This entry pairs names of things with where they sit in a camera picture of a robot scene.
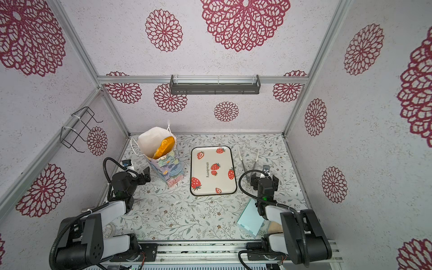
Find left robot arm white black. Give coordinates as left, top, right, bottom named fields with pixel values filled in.
left=48, top=157, right=153, bottom=270

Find black wall shelf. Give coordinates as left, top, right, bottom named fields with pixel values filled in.
left=169, top=75, right=262, bottom=95

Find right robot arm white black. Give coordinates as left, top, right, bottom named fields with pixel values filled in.
left=237, top=169, right=333, bottom=270

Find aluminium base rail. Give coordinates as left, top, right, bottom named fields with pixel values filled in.
left=60, top=240, right=343, bottom=267

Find floral paper bag white interior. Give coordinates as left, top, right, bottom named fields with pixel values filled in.
left=129, top=122, right=184, bottom=187

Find metal tongs with white tips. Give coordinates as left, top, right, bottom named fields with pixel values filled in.
left=237, top=147, right=260, bottom=172

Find long braided bread loaf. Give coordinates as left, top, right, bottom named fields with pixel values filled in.
left=153, top=136, right=176, bottom=159

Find mint green box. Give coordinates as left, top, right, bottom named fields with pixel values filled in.
left=236, top=199, right=264, bottom=238

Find black wire wall rack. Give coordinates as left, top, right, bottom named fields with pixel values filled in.
left=59, top=106, right=103, bottom=154

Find tape roll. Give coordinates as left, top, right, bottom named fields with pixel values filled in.
left=102, top=224, right=115, bottom=239

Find white tray with black rim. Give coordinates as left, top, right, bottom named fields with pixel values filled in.
left=190, top=146, right=237, bottom=197

